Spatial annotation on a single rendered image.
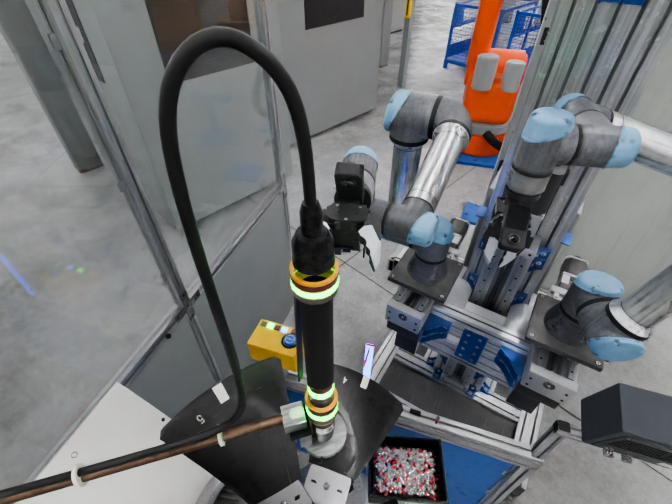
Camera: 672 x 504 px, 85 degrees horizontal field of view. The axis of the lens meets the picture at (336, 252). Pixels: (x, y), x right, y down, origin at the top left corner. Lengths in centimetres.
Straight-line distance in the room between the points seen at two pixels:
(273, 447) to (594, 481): 195
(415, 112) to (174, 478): 102
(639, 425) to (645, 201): 159
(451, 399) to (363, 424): 123
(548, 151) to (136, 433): 94
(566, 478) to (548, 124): 193
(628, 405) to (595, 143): 59
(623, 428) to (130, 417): 103
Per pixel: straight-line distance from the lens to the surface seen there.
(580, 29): 117
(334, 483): 89
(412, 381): 212
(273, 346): 117
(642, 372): 298
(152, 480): 92
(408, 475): 127
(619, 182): 240
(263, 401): 72
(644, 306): 117
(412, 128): 109
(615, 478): 253
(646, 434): 109
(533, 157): 79
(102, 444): 88
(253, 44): 23
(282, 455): 76
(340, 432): 62
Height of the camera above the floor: 204
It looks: 43 degrees down
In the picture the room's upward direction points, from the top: straight up
